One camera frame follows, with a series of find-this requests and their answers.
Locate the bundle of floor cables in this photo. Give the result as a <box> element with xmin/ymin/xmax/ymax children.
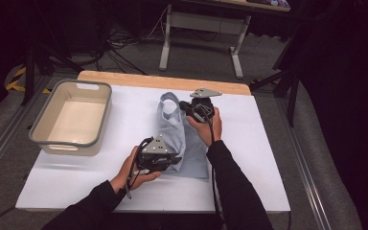
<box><xmin>73</xmin><ymin>6</ymin><xmax>171</xmax><ymax>77</ymax></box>

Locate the black tripod stand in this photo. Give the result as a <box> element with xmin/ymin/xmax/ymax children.
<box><xmin>20</xmin><ymin>0</ymin><xmax>84</xmax><ymax>106</ymax></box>

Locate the right hand-held gripper black cable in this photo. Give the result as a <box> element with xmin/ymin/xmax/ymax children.
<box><xmin>200</xmin><ymin>104</ymin><xmax>226</xmax><ymax>225</ymax></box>

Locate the hand-held gripper black cable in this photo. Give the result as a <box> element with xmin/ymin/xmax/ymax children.
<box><xmin>125</xmin><ymin>136</ymin><xmax>155</xmax><ymax>201</ymax></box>
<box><xmin>200</xmin><ymin>104</ymin><xmax>226</xmax><ymax>225</ymax></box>

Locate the beige plastic basket grey rim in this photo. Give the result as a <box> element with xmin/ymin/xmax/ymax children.
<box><xmin>28</xmin><ymin>79</ymin><xmax>113</xmax><ymax>157</ymax></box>

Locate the black curtain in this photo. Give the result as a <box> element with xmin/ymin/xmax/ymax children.
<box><xmin>300</xmin><ymin>0</ymin><xmax>368</xmax><ymax>230</ymax></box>

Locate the black metal stand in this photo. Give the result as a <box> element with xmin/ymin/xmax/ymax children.
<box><xmin>249</xmin><ymin>32</ymin><xmax>305</xmax><ymax>128</ymax></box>

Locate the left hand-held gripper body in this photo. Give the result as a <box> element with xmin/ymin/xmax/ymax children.
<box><xmin>135</xmin><ymin>133</ymin><xmax>171</xmax><ymax>173</ymax></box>

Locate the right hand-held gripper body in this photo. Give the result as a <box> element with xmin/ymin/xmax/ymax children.
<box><xmin>188</xmin><ymin>87</ymin><xmax>223</xmax><ymax>125</ymax></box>

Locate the person's right hand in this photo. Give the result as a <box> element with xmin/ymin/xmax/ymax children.
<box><xmin>185</xmin><ymin>106</ymin><xmax>223</xmax><ymax>149</ymax></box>

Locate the person's left hand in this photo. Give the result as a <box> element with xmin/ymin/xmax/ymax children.
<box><xmin>109</xmin><ymin>146</ymin><xmax>163</xmax><ymax>195</ymax></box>

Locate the aluminium floor rail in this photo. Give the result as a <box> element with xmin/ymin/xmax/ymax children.
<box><xmin>275</xmin><ymin>97</ymin><xmax>334</xmax><ymax>230</ymax></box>
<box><xmin>0</xmin><ymin>75</ymin><xmax>54</xmax><ymax>188</ymax></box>

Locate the left hand-held gripper black cable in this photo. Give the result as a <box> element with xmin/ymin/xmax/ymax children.
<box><xmin>125</xmin><ymin>136</ymin><xmax>155</xmax><ymax>201</ymax></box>

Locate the light blue shirt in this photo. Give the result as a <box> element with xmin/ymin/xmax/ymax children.
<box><xmin>155</xmin><ymin>91</ymin><xmax>211</xmax><ymax>180</ymax></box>

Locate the desk with white metal legs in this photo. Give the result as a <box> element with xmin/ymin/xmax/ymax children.
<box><xmin>158</xmin><ymin>0</ymin><xmax>292</xmax><ymax>81</ymax></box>

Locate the colourful patterned item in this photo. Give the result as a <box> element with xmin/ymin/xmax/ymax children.
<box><xmin>246</xmin><ymin>0</ymin><xmax>291</xmax><ymax>9</ymax></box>

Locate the wooden table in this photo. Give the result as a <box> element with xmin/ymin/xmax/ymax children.
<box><xmin>77</xmin><ymin>70</ymin><xmax>252</xmax><ymax>97</ymax></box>

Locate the yellow black hazard tape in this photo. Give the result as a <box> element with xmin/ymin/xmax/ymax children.
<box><xmin>5</xmin><ymin>65</ymin><xmax>53</xmax><ymax>96</ymax></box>

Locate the white table mat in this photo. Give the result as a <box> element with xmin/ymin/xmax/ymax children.
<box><xmin>14</xmin><ymin>84</ymin><xmax>291</xmax><ymax>214</ymax></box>

